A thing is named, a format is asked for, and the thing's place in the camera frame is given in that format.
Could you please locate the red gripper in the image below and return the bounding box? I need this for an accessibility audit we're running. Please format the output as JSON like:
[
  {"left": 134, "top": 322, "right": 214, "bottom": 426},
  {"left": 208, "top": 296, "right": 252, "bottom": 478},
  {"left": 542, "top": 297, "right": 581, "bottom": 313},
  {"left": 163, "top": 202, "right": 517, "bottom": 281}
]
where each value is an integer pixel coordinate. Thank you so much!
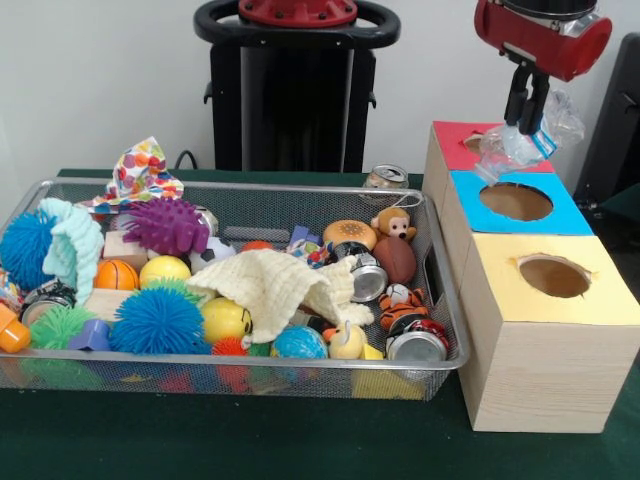
[{"left": 473, "top": 0, "right": 614, "bottom": 136}]

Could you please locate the crushed clear plastic bottle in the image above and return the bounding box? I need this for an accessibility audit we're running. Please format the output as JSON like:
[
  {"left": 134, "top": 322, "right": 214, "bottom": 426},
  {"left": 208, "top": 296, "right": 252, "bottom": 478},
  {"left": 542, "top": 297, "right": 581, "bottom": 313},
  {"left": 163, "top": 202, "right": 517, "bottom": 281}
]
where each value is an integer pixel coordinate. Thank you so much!
[{"left": 472, "top": 89, "right": 586, "bottom": 184}]

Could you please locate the silver soda can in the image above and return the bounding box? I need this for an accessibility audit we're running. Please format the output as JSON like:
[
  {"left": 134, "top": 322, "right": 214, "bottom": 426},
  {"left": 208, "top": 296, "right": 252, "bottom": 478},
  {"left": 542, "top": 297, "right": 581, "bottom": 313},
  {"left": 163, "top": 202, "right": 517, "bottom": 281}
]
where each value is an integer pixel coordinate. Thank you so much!
[{"left": 362, "top": 163, "right": 410, "bottom": 190}]

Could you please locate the cream fluffy cloth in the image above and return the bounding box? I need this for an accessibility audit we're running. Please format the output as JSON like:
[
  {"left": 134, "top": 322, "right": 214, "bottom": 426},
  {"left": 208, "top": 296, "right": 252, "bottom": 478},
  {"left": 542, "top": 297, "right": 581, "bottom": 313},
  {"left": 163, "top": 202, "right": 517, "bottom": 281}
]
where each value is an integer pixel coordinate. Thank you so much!
[{"left": 185, "top": 248, "right": 375, "bottom": 345}]

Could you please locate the colourful dotted cloth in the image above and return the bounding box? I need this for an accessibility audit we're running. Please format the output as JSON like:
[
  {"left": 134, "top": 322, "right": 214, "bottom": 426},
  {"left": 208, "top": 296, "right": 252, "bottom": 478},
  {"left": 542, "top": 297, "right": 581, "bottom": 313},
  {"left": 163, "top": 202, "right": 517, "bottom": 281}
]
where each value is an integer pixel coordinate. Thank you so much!
[{"left": 74, "top": 135, "right": 187, "bottom": 214}]

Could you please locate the blue stringy rubber ball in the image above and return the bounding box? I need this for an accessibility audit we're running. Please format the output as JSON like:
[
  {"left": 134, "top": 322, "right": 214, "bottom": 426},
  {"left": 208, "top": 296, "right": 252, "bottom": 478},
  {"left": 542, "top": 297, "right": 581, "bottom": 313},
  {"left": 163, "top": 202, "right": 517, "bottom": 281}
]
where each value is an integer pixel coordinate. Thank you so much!
[
  {"left": 109, "top": 285, "right": 209, "bottom": 356},
  {"left": 0, "top": 209, "right": 56, "bottom": 291}
]

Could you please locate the light teal cloth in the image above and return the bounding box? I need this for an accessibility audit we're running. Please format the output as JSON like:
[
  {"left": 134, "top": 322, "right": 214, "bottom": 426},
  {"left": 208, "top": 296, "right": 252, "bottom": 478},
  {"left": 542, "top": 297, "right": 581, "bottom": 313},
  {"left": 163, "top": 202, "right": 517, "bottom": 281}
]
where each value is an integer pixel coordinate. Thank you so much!
[{"left": 38, "top": 197, "right": 105, "bottom": 309}]

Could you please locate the wooden box with three holes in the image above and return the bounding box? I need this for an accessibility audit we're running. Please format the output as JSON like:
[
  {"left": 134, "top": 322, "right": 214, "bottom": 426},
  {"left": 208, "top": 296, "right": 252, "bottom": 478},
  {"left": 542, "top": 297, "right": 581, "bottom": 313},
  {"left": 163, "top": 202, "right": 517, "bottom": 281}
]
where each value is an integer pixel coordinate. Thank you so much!
[{"left": 422, "top": 121, "right": 640, "bottom": 434}]

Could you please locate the dark green tablecloth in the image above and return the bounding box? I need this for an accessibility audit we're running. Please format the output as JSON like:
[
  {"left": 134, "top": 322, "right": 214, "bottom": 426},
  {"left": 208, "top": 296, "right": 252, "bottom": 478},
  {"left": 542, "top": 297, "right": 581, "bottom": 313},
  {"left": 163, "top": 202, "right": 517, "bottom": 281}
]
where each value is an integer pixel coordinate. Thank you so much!
[
  {"left": 0, "top": 168, "right": 640, "bottom": 480},
  {"left": 599, "top": 182, "right": 640, "bottom": 214}
]

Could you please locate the brown monkey plush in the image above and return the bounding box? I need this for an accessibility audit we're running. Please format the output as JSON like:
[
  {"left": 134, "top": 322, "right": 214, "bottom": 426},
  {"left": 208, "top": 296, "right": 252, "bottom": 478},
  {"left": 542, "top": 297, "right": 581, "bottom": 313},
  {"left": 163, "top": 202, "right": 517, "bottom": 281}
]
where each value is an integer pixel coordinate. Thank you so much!
[{"left": 370, "top": 207, "right": 419, "bottom": 244}]

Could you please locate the brown toy football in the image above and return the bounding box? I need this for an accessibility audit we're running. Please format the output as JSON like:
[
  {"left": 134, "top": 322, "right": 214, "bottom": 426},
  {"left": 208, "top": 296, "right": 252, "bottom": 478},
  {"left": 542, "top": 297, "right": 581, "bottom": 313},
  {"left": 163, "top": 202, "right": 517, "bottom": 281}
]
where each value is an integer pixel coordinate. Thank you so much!
[{"left": 372, "top": 237, "right": 419, "bottom": 286}]

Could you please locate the toy hamburger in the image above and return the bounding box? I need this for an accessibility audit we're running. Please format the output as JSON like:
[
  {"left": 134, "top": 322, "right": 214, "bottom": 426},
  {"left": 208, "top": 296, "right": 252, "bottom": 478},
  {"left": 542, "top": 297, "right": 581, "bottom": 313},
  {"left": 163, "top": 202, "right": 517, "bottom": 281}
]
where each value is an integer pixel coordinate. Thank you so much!
[{"left": 322, "top": 219, "right": 377, "bottom": 251}]

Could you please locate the orange tiger plush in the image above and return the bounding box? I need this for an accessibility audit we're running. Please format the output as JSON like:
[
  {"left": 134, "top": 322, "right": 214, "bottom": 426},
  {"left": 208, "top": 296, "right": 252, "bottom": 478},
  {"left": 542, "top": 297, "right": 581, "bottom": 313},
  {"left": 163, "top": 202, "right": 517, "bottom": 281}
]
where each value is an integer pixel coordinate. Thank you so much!
[{"left": 377, "top": 283, "right": 430, "bottom": 331}]

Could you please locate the purple spiky ball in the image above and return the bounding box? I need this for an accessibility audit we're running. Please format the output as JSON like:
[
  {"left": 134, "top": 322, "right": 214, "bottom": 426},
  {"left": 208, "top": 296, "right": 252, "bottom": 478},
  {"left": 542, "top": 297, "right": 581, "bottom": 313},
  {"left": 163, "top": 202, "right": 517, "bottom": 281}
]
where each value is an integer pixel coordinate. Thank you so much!
[{"left": 118, "top": 195, "right": 211, "bottom": 256}]

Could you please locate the silver wire mesh bin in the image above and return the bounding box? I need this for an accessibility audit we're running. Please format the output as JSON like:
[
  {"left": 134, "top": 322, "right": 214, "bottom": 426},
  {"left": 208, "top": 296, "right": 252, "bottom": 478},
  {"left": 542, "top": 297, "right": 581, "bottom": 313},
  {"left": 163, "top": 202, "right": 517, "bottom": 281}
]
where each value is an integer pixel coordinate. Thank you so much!
[{"left": 0, "top": 178, "right": 474, "bottom": 401}]

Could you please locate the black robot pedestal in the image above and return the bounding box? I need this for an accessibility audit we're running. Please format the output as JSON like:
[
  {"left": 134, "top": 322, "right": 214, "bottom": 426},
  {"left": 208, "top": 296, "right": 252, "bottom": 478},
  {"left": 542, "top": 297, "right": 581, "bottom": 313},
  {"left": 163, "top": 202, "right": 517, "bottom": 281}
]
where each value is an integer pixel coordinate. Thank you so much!
[{"left": 193, "top": 0, "right": 401, "bottom": 174}]

